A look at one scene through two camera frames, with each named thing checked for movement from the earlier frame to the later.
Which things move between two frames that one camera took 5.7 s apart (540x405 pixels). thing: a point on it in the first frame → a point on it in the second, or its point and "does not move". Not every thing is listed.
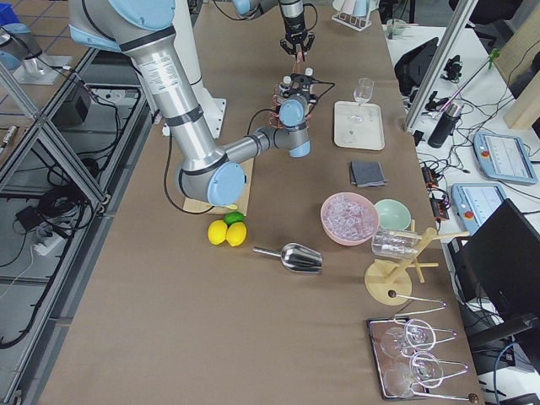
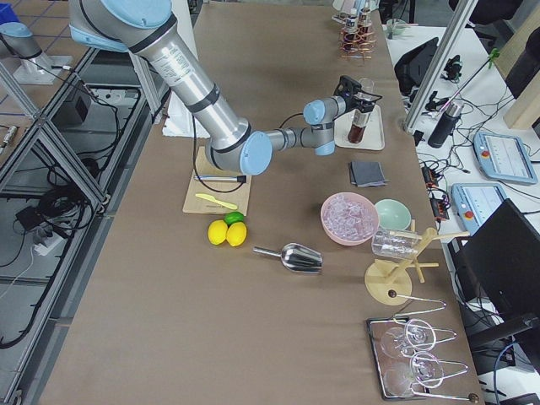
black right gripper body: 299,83 → 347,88
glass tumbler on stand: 395,244 does not move
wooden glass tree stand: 390,283 does not move
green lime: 233,217 does not move
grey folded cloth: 366,174 does not move
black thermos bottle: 445,125 does not move
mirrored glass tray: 399,369 does not move
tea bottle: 284,87 → 359,120
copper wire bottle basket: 275,116 → 356,37
